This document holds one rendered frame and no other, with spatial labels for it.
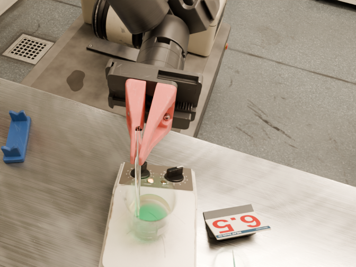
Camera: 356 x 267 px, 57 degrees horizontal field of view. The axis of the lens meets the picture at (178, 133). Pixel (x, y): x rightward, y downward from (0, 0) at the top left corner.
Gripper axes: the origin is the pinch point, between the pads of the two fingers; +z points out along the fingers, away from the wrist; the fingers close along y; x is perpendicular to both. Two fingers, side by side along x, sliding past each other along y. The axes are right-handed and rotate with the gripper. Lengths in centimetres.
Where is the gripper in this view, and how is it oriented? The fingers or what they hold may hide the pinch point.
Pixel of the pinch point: (138, 154)
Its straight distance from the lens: 31.5
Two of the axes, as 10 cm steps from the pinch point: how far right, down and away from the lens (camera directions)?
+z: -1.3, 7.8, -6.2
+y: 9.9, 1.7, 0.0
